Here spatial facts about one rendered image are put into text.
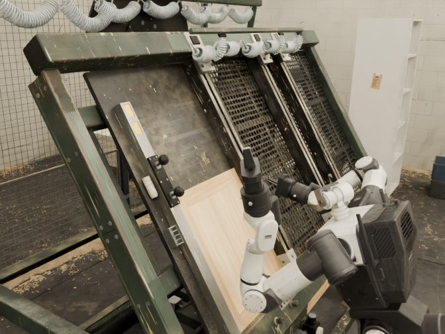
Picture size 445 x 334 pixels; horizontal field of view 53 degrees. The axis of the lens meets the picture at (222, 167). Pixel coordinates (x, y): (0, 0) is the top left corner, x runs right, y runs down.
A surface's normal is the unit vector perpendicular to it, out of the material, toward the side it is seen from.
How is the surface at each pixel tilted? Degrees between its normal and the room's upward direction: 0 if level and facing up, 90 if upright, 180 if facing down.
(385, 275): 90
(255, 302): 90
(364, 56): 90
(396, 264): 90
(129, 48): 57
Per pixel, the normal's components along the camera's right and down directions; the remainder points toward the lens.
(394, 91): -0.54, 0.25
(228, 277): 0.71, -0.36
